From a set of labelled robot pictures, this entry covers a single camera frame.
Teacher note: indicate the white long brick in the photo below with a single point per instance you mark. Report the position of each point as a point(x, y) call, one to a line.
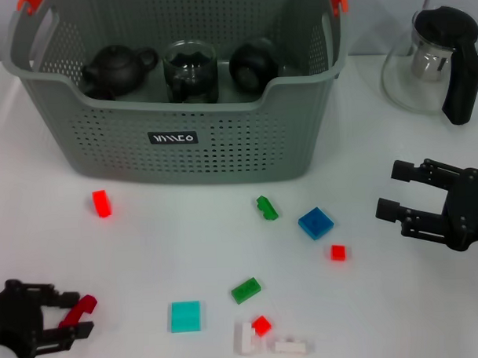
point(290, 347)

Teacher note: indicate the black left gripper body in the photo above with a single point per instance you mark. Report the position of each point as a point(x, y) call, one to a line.
point(16, 320)

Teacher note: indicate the grey perforated storage bin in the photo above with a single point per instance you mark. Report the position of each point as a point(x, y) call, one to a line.
point(222, 148)

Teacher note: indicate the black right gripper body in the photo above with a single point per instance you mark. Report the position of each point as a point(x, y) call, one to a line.
point(469, 210)

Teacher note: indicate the black clay teapot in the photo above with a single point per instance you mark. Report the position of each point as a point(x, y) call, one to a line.
point(117, 69)

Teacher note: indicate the green stepped brick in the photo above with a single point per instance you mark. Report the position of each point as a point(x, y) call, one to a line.
point(267, 209)

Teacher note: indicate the orange-red rectangular brick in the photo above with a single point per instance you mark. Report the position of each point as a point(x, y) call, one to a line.
point(102, 203)

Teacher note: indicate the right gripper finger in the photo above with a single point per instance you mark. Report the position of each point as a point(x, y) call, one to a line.
point(405, 171)
point(391, 210)

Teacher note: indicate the small red square brick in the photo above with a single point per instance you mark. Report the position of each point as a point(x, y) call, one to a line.
point(261, 325)
point(338, 253)

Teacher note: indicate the green rectangular brick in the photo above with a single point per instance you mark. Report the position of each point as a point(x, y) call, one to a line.
point(246, 290)

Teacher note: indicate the dark red curved brick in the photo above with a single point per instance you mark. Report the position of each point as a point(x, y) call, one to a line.
point(80, 308)

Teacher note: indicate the blue square plate brick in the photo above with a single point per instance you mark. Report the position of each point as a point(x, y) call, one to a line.
point(316, 223)

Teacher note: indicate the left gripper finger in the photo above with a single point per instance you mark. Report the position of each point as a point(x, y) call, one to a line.
point(66, 299)
point(81, 330)

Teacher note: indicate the teal square plate brick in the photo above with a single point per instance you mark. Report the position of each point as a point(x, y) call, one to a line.
point(185, 316)

